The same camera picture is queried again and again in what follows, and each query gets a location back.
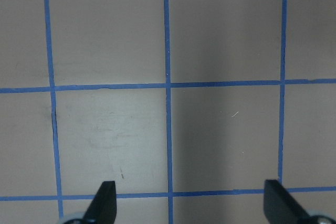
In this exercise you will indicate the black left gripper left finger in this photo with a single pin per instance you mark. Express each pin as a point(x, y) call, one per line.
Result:
point(103, 208)

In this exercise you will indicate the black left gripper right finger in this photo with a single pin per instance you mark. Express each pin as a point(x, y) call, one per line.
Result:
point(279, 206)

